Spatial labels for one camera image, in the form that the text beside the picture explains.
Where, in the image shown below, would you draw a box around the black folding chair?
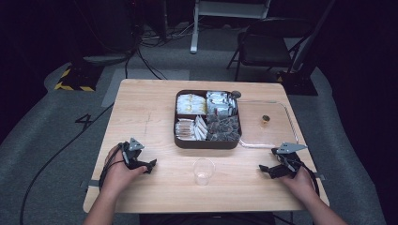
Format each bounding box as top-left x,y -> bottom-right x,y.
226,17 -> 315,83

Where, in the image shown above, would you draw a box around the black stand base with pole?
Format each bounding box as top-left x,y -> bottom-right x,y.
276,0 -> 337,97

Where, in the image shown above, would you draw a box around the clear lid with knob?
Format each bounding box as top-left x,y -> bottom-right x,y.
237,99 -> 299,149

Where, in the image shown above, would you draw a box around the bundle of black floor cables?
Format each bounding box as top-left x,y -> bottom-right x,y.
124,18 -> 201,81

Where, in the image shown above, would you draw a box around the person's dark clothing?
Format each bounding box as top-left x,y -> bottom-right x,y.
138,212 -> 277,225

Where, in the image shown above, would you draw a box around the row of white sachets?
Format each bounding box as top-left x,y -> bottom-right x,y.
193,114 -> 208,142

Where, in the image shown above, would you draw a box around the hand-held gripper cable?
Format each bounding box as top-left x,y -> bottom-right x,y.
98,142 -> 127,192
294,157 -> 321,198

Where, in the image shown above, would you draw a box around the pile of clear stick packets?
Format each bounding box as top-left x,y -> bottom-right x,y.
175,117 -> 196,141

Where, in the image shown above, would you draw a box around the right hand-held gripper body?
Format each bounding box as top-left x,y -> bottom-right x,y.
270,142 -> 309,180

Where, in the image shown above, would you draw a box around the long black floor cable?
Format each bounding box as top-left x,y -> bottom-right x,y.
19,102 -> 115,225

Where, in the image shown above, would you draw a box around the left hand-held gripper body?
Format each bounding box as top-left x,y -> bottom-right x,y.
120,137 -> 153,173

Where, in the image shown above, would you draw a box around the pile of white-grey packets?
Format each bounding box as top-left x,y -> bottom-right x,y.
206,91 -> 237,117

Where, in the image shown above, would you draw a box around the clear plastic cup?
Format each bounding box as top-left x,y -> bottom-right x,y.
192,157 -> 216,188

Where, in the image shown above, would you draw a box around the person's left hand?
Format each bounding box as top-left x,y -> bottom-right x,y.
100,143 -> 148,197

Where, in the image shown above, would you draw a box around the black-yellow striped stand base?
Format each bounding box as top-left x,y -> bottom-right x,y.
54,63 -> 105,93

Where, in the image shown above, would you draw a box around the white metal stand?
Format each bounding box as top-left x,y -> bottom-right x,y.
190,0 -> 272,55

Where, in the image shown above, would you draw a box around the pile of yellow-white packets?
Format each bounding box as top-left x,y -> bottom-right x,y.
176,93 -> 207,115

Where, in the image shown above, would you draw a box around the person's right hand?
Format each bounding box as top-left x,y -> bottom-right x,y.
278,164 -> 317,204

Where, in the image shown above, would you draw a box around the pile of dark tea packets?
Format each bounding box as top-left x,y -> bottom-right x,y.
206,113 -> 241,143

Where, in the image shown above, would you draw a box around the brown divided tray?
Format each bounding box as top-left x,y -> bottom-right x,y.
173,89 -> 242,150

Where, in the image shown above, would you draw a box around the right hand-held gripper cable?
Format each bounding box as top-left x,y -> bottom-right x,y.
294,157 -> 321,198

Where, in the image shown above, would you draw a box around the left hand-held gripper cable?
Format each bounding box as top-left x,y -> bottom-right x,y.
98,142 -> 127,192

